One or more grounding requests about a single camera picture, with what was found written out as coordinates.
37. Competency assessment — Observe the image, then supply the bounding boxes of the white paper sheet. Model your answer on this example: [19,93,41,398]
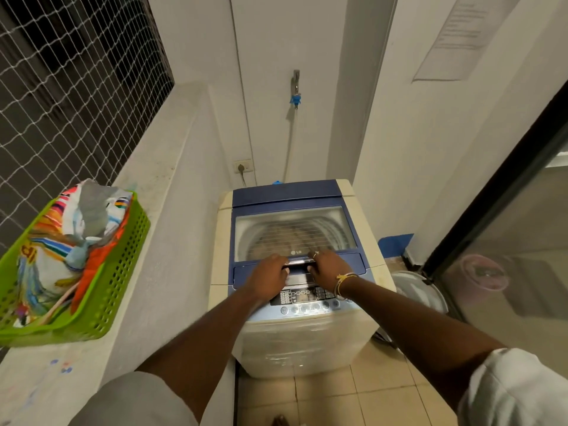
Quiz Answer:
[412,0,524,83]

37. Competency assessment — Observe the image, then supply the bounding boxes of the silver bangle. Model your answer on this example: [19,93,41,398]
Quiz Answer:
[333,275,356,301]

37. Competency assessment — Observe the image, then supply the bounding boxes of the white round laundry hamper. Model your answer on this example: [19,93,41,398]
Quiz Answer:
[390,270,450,315]

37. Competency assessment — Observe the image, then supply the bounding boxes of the person's left hand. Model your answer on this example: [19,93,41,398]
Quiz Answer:
[244,254,290,303]

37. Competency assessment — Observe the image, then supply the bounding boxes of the white inlet hose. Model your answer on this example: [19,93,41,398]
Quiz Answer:
[282,109,297,182]

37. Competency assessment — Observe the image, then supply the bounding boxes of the person's white shirt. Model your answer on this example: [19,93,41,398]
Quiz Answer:
[69,348,568,426]

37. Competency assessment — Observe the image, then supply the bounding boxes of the gold bracelet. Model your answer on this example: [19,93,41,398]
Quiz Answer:
[335,272,359,298]

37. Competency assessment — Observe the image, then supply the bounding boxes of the person's right forearm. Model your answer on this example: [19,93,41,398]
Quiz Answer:
[346,277,506,413]

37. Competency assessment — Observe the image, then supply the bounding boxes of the pink plastic basin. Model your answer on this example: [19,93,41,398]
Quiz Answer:
[459,254,510,292]

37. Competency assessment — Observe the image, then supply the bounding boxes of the blue cream washing machine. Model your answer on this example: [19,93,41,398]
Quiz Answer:
[208,178,397,380]

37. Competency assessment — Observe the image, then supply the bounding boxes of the green plastic basket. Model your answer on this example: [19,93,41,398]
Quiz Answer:
[0,190,151,349]

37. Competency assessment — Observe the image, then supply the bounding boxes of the white window safety net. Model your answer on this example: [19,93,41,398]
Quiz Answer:
[0,0,175,258]

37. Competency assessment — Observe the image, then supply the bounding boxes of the person's left forearm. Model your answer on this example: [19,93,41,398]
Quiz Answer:
[137,288,263,422]

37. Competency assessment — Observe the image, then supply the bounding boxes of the grey floor mat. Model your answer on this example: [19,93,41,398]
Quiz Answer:
[508,254,568,320]

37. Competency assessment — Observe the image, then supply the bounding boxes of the black framed glass door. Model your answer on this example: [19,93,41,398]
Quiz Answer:
[421,79,568,377]

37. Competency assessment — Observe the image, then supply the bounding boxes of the colourful striped clothes pile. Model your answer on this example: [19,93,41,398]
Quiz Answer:
[13,178,134,329]

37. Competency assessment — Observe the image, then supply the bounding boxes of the person's right hand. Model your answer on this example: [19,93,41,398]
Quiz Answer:
[308,249,356,299]

